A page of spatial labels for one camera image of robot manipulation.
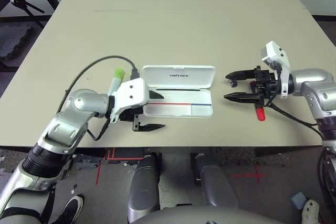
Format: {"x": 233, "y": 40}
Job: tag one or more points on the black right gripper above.
{"x": 266, "y": 83}

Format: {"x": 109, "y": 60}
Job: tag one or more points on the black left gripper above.
{"x": 130, "y": 115}

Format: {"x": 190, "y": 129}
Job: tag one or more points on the red and black marker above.
{"x": 260, "y": 115}

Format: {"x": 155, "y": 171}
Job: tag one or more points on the translucent highlighter with green cap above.
{"x": 118, "y": 73}

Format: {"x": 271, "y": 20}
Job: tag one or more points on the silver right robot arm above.
{"x": 312, "y": 79}

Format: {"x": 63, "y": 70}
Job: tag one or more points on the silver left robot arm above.
{"x": 78, "y": 103}

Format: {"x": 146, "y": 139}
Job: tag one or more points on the white plastic pencil case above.
{"x": 183, "y": 82}

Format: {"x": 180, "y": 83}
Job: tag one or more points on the grey left robot leg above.
{"x": 144, "y": 182}

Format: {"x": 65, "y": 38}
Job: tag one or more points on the grey robot leg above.
{"x": 212, "y": 182}
{"x": 144, "y": 182}

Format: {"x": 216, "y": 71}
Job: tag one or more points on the grey right robot leg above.
{"x": 212, "y": 182}

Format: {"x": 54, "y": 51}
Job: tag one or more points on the dark foam floor piece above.
{"x": 65, "y": 166}

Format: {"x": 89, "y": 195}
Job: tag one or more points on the grey robot torso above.
{"x": 210, "y": 216}

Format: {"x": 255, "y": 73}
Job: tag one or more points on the black sneaker with white sole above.
{"x": 69, "y": 208}

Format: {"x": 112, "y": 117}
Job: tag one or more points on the blue foam block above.
{"x": 299, "y": 200}

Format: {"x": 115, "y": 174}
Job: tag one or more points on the dark grey foam floor mat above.
{"x": 13, "y": 40}

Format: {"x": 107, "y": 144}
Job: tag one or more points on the black tripod rod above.
{"x": 17, "y": 1}

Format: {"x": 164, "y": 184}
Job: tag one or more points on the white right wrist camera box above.
{"x": 275, "y": 53}

